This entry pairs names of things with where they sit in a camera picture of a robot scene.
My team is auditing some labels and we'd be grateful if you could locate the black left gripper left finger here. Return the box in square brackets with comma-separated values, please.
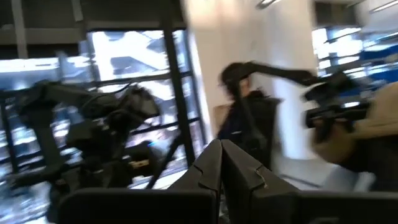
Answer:
[167, 139, 223, 224]

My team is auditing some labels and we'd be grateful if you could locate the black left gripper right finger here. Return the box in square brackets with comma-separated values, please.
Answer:
[221, 139, 300, 224]

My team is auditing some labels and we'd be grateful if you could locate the person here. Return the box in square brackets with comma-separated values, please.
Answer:
[217, 61, 282, 170]
[310, 81, 398, 174]

